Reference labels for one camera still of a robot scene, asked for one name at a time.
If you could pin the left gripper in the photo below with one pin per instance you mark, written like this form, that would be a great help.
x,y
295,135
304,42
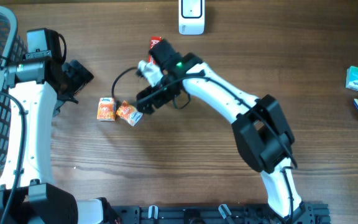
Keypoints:
x,y
81,76

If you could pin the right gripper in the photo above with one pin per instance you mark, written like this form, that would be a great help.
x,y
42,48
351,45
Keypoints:
x,y
143,96

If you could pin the small orange snack packet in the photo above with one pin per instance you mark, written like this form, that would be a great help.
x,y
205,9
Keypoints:
x,y
129,113

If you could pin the orange juice carton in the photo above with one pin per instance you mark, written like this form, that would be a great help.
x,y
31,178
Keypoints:
x,y
106,109

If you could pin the red coffee stick sachet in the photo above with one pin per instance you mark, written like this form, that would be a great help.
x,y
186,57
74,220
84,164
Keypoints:
x,y
154,40

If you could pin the teal white small box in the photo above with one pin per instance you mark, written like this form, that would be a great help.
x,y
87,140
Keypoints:
x,y
352,78

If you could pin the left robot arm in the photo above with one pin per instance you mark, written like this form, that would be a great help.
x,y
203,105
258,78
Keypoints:
x,y
37,87

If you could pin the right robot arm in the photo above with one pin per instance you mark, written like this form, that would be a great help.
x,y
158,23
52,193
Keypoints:
x,y
261,131

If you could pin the white barcode scanner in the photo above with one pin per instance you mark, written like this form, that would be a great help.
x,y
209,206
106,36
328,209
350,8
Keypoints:
x,y
191,17

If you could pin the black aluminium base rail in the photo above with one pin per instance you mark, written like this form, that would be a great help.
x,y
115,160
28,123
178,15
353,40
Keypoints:
x,y
307,213

